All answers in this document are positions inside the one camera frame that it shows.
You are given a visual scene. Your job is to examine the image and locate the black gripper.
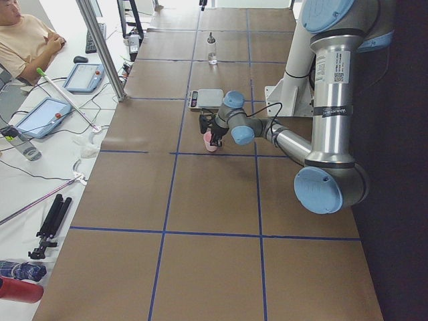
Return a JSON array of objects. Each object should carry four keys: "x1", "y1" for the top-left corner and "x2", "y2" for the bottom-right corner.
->
[{"x1": 210, "y1": 115, "x2": 229, "y2": 147}]

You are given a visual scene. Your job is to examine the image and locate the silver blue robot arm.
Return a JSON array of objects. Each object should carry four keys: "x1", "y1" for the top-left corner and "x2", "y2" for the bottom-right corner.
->
[{"x1": 200, "y1": 1, "x2": 396, "y2": 214}]

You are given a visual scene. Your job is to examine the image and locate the silver digital kitchen scale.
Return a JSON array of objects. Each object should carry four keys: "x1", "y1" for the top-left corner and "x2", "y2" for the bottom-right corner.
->
[{"x1": 188, "y1": 89, "x2": 224, "y2": 110}]

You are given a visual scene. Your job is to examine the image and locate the crumpled white tissue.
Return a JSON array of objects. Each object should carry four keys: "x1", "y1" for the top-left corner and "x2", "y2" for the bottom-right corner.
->
[{"x1": 72, "y1": 134, "x2": 100, "y2": 159}]

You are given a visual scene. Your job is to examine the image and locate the blue teach pendant far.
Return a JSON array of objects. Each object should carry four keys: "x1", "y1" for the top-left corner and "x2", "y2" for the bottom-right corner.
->
[{"x1": 63, "y1": 63, "x2": 104, "y2": 94}]

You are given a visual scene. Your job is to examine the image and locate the blue teach pendant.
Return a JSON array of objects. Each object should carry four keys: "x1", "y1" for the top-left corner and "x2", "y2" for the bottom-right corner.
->
[
  {"x1": 15, "y1": 98, "x2": 72, "y2": 138},
  {"x1": 63, "y1": 63, "x2": 104, "y2": 94}
]

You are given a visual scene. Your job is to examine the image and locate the black keyboard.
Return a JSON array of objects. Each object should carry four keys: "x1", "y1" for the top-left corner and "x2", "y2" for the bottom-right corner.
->
[{"x1": 85, "y1": 22, "x2": 107, "y2": 54}]

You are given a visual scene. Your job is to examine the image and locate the black computer mouse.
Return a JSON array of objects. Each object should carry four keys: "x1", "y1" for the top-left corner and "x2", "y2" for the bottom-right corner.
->
[{"x1": 73, "y1": 56, "x2": 88, "y2": 64}]

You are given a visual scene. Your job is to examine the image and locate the black folded tripod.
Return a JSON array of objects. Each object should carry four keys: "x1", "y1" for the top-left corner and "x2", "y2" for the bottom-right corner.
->
[{"x1": 28, "y1": 194, "x2": 72, "y2": 259}]

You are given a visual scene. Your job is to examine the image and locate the blue teach pendant near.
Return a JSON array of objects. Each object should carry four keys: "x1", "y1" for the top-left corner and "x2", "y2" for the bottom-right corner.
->
[{"x1": 15, "y1": 98, "x2": 72, "y2": 138}]

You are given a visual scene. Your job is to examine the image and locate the white stick green tip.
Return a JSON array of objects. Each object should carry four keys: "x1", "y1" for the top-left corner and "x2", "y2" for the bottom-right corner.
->
[{"x1": 36, "y1": 68, "x2": 102, "y2": 133}]

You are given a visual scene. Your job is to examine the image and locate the seated person beige shirt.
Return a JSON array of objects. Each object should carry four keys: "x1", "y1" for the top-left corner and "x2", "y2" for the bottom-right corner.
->
[{"x1": 1, "y1": 1, "x2": 66, "y2": 86}]

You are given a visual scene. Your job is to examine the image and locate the blue folded umbrella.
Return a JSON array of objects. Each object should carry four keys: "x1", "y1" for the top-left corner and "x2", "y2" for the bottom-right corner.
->
[{"x1": 1, "y1": 260, "x2": 47, "y2": 282}]

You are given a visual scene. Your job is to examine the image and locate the red metal bottle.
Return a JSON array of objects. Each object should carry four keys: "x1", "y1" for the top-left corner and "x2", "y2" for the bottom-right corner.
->
[{"x1": 1, "y1": 276, "x2": 44, "y2": 304}]

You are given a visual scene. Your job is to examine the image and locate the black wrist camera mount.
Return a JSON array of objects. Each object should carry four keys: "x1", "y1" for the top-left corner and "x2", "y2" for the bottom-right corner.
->
[{"x1": 198, "y1": 113, "x2": 215, "y2": 134}]

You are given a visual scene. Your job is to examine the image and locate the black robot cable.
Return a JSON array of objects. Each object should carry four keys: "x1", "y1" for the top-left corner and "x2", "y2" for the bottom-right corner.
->
[{"x1": 245, "y1": 102, "x2": 304, "y2": 167}]

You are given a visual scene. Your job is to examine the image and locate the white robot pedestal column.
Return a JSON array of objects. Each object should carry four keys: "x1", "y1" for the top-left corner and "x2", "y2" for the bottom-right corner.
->
[{"x1": 265, "y1": 20, "x2": 315, "y2": 117}]

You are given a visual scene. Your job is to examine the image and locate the aluminium frame post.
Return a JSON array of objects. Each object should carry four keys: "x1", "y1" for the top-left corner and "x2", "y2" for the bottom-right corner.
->
[{"x1": 76, "y1": 0, "x2": 126, "y2": 102}]

